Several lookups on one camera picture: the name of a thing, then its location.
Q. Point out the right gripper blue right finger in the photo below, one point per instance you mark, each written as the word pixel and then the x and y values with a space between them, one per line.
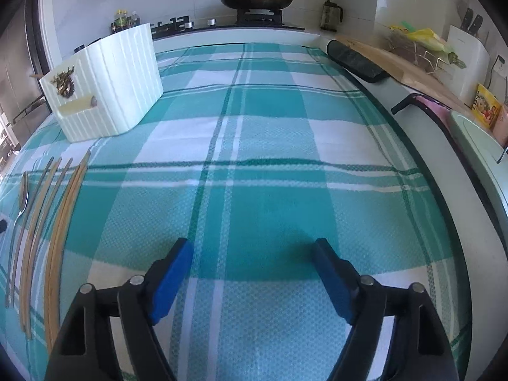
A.
pixel 419 348

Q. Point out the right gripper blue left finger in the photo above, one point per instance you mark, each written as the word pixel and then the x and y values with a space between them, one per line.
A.
pixel 85 349

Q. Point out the teal plaid tablecloth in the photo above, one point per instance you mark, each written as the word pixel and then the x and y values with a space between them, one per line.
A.
pixel 253 152

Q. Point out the cream utensil holder box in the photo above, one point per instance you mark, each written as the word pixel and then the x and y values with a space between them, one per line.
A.
pixel 106 88

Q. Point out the wooden cutting board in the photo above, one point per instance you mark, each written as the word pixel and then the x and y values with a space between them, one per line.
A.
pixel 406 73

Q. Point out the white knife block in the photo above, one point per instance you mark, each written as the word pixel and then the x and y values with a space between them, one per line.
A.
pixel 463 82

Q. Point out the sauce bottles group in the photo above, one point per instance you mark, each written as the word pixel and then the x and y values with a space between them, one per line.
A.
pixel 123 20

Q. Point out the black gas cooktop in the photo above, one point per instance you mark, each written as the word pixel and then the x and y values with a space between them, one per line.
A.
pixel 242 19

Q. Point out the wire basket with vegetables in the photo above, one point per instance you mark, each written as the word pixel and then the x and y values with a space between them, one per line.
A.
pixel 424 48

